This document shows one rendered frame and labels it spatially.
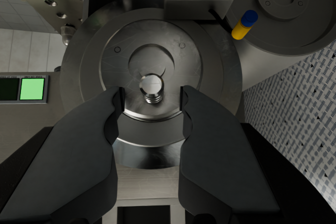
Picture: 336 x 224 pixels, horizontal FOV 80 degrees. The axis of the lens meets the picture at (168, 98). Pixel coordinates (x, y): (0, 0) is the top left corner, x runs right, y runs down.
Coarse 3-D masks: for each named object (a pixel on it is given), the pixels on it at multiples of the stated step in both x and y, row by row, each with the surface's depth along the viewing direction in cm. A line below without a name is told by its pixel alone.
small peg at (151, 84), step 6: (144, 78) 11; (150, 78) 11; (156, 78) 11; (144, 84) 11; (150, 84) 11; (156, 84) 11; (162, 84) 11; (144, 90) 11; (150, 90) 11; (156, 90) 11; (162, 90) 11; (144, 96) 12; (150, 96) 11; (156, 96) 11; (162, 96) 13; (150, 102) 13; (156, 102) 13
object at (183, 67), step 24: (144, 24) 15; (168, 24) 15; (120, 48) 14; (144, 48) 15; (168, 48) 15; (192, 48) 15; (120, 72) 14; (144, 72) 14; (168, 72) 15; (192, 72) 14; (168, 96) 14
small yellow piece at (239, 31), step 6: (210, 12) 15; (246, 12) 12; (252, 12) 12; (216, 18) 15; (240, 18) 12; (246, 18) 12; (252, 18) 12; (222, 24) 15; (240, 24) 12; (246, 24) 12; (252, 24) 12; (228, 30) 14; (234, 30) 13; (240, 30) 13; (246, 30) 13; (234, 36) 14; (240, 36) 13
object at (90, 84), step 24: (120, 24) 17; (192, 24) 17; (96, 48) 16; (216, 48) 17; (96, 72) 16; (216, 72) 16; (216, 96) 16; (120, 120) 15; (168, 120) 15; (144, 144) 15; (168, 144) 15
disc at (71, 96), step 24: (120, 0) 17; (144, 0) 17; (96, 24) 17; (216, 24) 17; (72, 48) 16; (72, 72) 16; (240, 72) 17; (72, 96) 16; (240, 96) 16; (144, 120) 16; (120, 144) 15; (144, 168) 15
